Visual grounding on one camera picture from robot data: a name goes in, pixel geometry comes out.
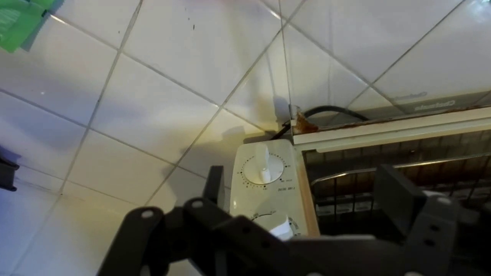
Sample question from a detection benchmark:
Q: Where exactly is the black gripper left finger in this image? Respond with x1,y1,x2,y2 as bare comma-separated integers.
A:
97,164,232,276

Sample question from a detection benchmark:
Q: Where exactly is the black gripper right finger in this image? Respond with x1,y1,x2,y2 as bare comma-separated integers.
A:
375,163,464,276

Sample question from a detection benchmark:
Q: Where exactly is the white oven dial knob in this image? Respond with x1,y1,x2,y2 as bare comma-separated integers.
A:
267,216,301,242
241,143,287,187

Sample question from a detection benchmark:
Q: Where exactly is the white toaster oven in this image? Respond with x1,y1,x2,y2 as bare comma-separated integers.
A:
229,89,491,247

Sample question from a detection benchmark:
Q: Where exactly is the green packet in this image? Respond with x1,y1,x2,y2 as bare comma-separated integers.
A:
0,0,59,54

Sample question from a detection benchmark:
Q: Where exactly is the metal wire oven rack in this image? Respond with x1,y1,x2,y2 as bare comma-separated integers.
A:
306,152,491,236

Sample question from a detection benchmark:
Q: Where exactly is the black oven power cord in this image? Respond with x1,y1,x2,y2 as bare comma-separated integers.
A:
269,104,372,141

